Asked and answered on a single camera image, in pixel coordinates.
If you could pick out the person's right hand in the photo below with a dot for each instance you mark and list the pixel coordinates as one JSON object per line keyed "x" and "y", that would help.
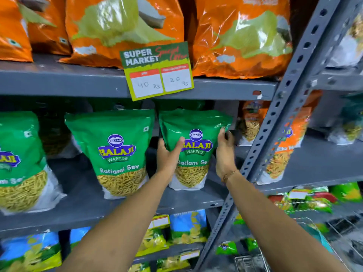
{"x": 225, "y": 158}

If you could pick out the person's left hand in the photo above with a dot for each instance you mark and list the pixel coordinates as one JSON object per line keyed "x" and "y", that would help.
{"x": 166, "y": 161}

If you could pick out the person's right thumb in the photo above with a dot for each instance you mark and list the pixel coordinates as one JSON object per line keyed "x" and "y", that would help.
{"x": 221, "y": 137}

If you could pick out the person's left thumb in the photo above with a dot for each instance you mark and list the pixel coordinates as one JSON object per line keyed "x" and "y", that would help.
{"x": 178, "y": 145}

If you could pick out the person's right forearm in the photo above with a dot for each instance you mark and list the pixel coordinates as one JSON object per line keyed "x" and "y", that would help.
{"x": 272, "y": 226}

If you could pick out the person's left forearm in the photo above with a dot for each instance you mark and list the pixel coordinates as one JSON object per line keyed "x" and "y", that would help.
{"x": 122, "y": 226}

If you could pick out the small orange snack packet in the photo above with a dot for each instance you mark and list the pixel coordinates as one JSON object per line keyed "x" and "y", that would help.
{"x": 283, "y": 155}
{"x": 251, "y": 121}

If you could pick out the green yellow price label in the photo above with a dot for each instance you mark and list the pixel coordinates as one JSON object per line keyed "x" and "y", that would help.
{"x": 158, "y": 72}

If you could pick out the small shelf price label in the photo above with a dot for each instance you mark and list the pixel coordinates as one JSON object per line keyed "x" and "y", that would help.
{"x": 189, "y": 255}
{"x": 160, "y": 222}

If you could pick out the blue chips packet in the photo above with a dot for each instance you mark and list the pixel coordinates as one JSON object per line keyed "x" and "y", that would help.
{"x": 28, "y": 252}
{"x": 78, "y": 235}
{"x": 187, "y": 226}

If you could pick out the yellow green chips packet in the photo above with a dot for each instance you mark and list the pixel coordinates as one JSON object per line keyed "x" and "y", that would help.
{"x": 151, "y": 240}

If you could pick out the grey perforated metal upright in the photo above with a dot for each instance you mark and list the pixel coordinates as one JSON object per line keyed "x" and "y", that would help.
{"x": 297, "y": 65}

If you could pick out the row of colourful snack packets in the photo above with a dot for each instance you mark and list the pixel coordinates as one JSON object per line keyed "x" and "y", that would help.
{"x": 309, "y": 199}

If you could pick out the small green sachet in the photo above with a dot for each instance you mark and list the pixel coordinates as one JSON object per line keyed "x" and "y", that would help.
{"x": 227, "y": 248}
{"x": 251, "y": 244}

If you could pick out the dark green snack packet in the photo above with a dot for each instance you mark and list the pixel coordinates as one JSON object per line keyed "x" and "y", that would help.
{"x": 350, "y": 121}

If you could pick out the white clear snack packet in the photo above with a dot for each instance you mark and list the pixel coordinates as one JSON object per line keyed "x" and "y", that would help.
{"x": 347, "y": 45}

